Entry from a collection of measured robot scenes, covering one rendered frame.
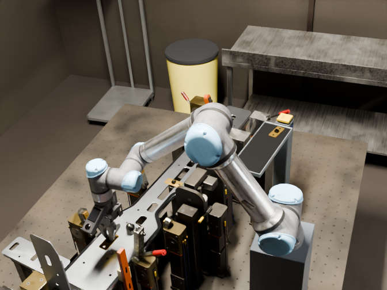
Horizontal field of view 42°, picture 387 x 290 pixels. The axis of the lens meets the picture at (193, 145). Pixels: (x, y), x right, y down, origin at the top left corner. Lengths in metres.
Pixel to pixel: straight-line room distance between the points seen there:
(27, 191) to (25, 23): 1.62
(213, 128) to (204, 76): 2.61
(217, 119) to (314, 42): 2.51
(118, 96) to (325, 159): 2.42
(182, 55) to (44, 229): 1.98
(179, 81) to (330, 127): 1.25
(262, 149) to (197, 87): 1.95
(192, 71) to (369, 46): 1.33
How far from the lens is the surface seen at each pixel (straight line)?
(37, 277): 1.98
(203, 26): 4.54
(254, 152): 2.20
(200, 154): 1.47
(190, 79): 4.05
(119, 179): 1.73
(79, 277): 2.01
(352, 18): 4.21
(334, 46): 3.89
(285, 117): 2.42
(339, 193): 2.73
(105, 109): 4.61
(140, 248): 1.89
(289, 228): 1.66
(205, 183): 2.05
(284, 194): 1.75
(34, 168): 4.27
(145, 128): 3.21
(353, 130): 4.05
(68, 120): 4.76
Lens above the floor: 2.51
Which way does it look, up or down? 37 degrees down
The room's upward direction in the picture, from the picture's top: 4 degrees counter-clockwise
